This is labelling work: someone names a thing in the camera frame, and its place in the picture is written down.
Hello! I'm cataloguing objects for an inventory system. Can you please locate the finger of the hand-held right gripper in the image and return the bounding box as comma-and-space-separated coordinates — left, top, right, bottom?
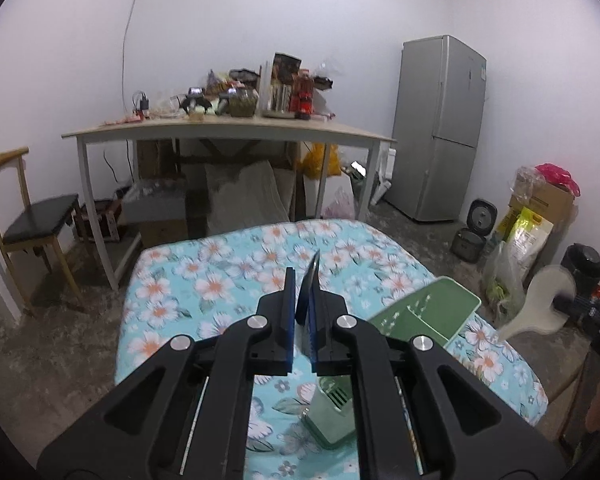
554, 294, 598, 333

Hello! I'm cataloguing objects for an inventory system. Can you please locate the cardboard box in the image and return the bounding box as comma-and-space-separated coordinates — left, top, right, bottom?
507, 165, 576, 233

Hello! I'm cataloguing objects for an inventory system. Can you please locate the cream plastic spoon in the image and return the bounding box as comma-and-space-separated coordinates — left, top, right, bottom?
497, 265, 578, 343

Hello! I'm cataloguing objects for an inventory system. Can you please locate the grey knife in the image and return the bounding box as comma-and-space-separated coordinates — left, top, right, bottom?
296, 249, 323, 361

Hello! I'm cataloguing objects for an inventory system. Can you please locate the floral blue blanket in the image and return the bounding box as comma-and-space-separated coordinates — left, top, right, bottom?
115, 219, 551, 480

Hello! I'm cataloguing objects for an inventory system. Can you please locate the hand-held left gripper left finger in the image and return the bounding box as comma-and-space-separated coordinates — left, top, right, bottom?
37, 266, 297, 480

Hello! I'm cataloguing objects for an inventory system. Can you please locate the yellow bag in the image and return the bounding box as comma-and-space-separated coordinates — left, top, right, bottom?
302, 142, 341, 178

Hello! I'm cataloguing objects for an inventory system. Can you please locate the pink plastic bag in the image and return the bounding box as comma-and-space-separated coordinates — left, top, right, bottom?
535, 162, 581, 196

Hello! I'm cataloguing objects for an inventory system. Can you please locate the green utensil holder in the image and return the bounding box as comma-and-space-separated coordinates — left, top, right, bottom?
300, 276, 482, 451

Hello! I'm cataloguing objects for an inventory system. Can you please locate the wooden chair with black seat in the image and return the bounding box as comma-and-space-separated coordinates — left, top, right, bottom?
0, 147, 87, 311

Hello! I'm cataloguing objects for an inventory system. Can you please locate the grey storage box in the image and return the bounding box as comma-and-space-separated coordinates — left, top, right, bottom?
122, 180, 188, 226

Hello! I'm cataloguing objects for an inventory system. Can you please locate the glass jar with green contents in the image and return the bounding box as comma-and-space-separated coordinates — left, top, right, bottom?
228, 87, 258, 118

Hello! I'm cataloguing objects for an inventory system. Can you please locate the black rice cooker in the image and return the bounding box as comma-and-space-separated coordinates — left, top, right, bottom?
450, 199, 498, 263

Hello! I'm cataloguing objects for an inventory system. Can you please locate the clear plastic bag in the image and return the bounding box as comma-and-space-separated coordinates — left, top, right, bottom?
482, 245, 526, 321

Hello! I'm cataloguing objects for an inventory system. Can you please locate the black device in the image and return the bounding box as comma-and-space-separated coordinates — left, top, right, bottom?
180, 87, 213, 111

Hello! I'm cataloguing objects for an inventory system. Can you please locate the yellow and white sack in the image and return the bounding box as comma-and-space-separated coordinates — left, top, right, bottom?
495, 207, 553, 281

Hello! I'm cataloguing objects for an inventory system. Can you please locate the wooden table with white legs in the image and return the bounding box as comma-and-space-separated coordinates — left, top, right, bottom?
61, 112, 398, 291

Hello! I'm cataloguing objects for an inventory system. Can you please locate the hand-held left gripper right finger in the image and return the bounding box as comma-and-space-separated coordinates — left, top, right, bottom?
307, 285, 566, 480

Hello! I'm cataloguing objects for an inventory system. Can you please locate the grey refrigerator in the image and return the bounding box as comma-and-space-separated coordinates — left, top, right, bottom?
382, 35, 488, 223

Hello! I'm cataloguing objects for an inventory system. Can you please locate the dark printed box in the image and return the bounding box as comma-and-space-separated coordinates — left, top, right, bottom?
271, 52, 302, 81

